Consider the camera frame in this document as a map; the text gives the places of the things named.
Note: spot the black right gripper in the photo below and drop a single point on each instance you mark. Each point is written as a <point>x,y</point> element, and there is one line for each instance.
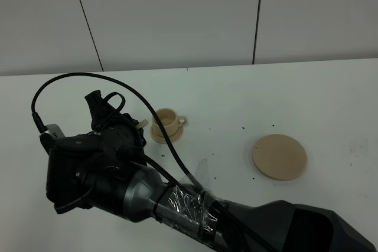
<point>120,138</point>

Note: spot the tan ceramic teapot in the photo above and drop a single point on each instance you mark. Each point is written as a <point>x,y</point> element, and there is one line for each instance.
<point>142,124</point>

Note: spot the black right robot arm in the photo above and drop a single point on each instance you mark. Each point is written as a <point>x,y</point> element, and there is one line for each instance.
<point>108,170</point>

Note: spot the tan teapot saucer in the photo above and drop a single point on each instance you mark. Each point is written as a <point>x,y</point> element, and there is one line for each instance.
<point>279,157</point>

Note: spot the far tan teacup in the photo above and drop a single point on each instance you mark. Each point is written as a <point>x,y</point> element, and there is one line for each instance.
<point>171,121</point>

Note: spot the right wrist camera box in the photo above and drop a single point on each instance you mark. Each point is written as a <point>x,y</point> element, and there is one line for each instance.
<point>48,138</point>

